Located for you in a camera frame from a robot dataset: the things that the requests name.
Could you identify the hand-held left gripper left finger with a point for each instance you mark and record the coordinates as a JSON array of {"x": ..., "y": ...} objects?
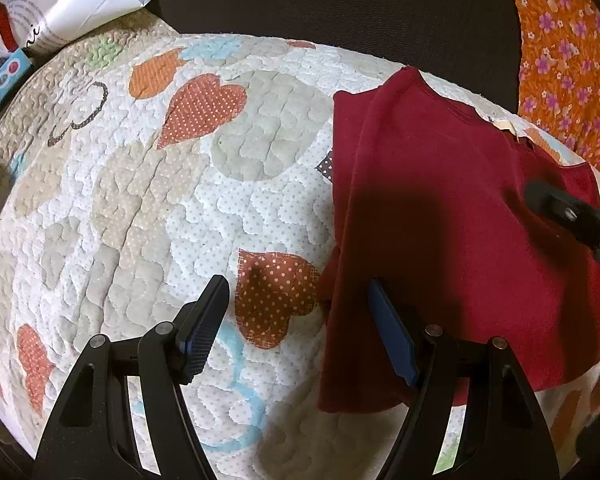
[{"x": 202, "y": 335}]

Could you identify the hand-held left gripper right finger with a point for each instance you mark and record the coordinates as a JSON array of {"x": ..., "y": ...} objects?
[{"x": 392, "y": 330}]

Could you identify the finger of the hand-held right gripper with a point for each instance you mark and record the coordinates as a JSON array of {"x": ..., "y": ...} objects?
[{"x": 580, "y": 220}]

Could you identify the dark red small garment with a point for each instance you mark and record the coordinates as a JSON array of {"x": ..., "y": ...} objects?
[{"x": 455, "y": 220}]

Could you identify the white quilt with heart patches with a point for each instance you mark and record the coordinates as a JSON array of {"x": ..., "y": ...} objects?
[{"x": 155, "y": 220}]

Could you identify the orange floral cloth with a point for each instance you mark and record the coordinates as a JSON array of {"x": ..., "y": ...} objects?
[{"x": 570, "y": 60}]

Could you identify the dark brown cushion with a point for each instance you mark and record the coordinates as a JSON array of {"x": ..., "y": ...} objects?
[{"x": 355, "y": 10}]

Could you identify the light blue patterned box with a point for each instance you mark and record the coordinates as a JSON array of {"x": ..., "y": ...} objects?
[{"x": 2, "y": 85}]

